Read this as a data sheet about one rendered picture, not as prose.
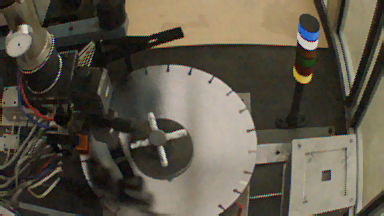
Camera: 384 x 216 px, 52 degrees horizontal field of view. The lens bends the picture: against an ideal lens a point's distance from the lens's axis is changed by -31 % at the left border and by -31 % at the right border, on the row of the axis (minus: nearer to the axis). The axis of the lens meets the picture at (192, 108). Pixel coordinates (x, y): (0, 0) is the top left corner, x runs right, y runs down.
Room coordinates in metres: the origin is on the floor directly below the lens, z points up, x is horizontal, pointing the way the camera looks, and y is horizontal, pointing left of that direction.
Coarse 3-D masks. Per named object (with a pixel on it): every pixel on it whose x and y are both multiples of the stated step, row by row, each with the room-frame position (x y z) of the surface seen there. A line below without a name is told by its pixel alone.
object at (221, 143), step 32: (128, 96) 0.47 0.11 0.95; (160, 96) 0.46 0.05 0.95; (192, 96) 0.46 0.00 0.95; (224, 96) 0.45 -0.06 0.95; (192, 128) 0.40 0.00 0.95; (224, 128) 0.39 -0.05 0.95; (96, 160) 0.35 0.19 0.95; (128, 160) 0.35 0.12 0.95; (192, 160) 0.34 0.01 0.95; (224, 160) 0.33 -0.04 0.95; (96, 192) 0.28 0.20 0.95; (128, 192) 0.28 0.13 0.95; (160, 192) 0.28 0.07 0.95; (192, 192) 0.28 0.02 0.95; (224, 192) 0.27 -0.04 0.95
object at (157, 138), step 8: (152, 120) 0.40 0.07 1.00; (152, 128) 0.38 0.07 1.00; (152, 136) 0.37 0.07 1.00; (160, 136) 0.37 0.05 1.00; (168, 136) 0.37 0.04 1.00; (176, 136) 0.37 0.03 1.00; (136, 144) 0.36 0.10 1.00; (144, 144) 0.36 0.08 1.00; (152, 144) 0.35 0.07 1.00; (160, 144) 0.35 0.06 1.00; (160, 152) 0.34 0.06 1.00; (160, 160) 0.33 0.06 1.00
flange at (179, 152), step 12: (156, 120) 0.42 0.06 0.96; (168, 120) 0.41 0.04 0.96; (144, 132) 0.39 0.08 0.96; (168, 132) 0.39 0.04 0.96; (168, 144) 0.36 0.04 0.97; (180, 144) 0.37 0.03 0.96; (192, 144) 0.36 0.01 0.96; (132, 156) 0.35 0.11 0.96; (144, 156) 0.35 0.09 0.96; (156, 156) 0.34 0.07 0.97; (168, 156) 0.35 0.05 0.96; (180, 156) 0.34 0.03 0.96; (192, 156) 0.34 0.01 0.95; (144, 168) 0.33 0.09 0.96; (156, 168) 0.33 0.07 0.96; (168, 168) 0.32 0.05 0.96; (180, 168) 0.32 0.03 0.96
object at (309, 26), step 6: (300, 18) 0.48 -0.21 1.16; (306, 18) 0.48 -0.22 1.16; (312, 18) 0.49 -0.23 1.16; (300, 24) 0.47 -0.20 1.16; (306, 24) 0.47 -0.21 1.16; (312, 24) 0.47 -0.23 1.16; (318, 24) 0.47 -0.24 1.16; (300, 30) 0.47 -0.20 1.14; (306, 30) 0.46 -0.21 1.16; (312, 30) 0.46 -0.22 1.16; (318, 30) 0.46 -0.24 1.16; (306, 36) 0.46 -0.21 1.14; (312, 36) 0.45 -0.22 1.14; (318, 36) 0.46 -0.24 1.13
